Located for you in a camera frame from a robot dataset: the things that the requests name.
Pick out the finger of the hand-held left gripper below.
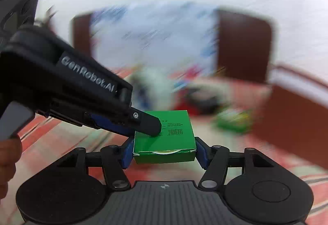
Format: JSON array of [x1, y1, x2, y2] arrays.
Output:
[[90, 113, 136, 138], [120, 106, 162, 137]]

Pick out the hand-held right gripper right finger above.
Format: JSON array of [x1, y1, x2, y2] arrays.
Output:
[[195, 136, 276, 190]]

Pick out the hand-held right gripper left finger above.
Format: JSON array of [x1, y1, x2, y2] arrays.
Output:
[[55, 136, 135, 191]]

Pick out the green cardboard box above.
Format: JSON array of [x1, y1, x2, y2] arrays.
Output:
[[133, 110, 197, 164]]

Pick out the brown cardboard box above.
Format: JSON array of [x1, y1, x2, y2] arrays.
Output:
[[263, 64, 328, 166]]

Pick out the person's left hand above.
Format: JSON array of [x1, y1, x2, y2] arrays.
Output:
[[0, 135, 23, 201]]

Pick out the green yellow packet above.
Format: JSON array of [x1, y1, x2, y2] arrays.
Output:
[[216, 109, 254, 134]]

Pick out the dark blurred item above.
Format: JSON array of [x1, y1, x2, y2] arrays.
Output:
[[187, 89, 221, 114]]

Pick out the red plaid cloth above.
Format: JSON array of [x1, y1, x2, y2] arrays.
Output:
[[0, 65, 328, 225]]

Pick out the floral plastic sheet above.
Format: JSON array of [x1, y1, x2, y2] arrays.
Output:
[[90, 1, 219, 80]]

